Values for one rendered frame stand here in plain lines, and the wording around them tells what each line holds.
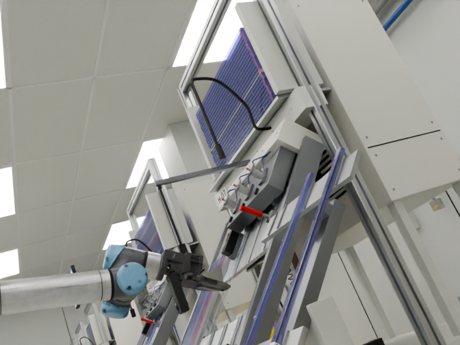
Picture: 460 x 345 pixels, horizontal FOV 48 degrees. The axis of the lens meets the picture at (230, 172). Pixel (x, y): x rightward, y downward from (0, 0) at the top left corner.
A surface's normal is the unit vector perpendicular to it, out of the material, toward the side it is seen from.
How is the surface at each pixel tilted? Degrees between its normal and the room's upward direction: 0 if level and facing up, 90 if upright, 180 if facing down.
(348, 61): 90
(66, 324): 90
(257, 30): 90
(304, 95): 90
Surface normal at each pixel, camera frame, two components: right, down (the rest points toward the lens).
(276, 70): 0.32, -0.43
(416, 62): -0.87, 0.21
